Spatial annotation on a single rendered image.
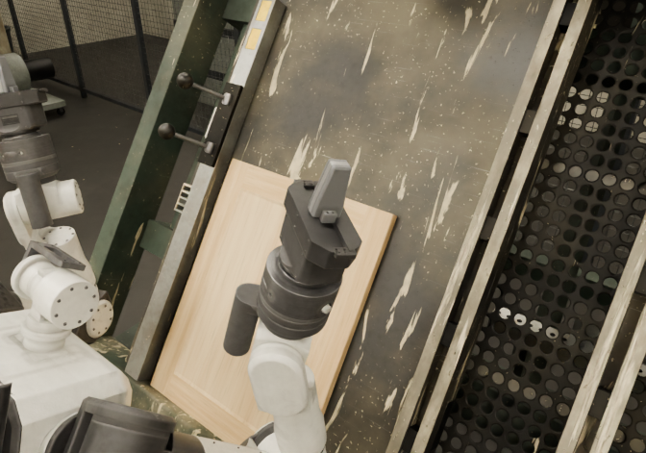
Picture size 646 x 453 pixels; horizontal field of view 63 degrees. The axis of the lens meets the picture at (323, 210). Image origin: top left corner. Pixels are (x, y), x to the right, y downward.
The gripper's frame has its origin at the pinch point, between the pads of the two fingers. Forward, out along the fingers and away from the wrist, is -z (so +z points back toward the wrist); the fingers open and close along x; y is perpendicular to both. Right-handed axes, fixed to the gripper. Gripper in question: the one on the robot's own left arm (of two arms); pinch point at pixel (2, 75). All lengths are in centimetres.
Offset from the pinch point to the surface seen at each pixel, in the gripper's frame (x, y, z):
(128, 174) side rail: -3.4, -40.2, 26.2
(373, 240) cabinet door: 58, -8, 41
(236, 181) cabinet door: 28.3, -28.0, 29.5
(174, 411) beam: 10, -7, 74
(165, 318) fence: 7, -21, 58
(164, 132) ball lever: 15.4, -24.9, 15.8
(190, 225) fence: 15.8, -26.0, 38.0
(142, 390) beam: 1, -12, 71
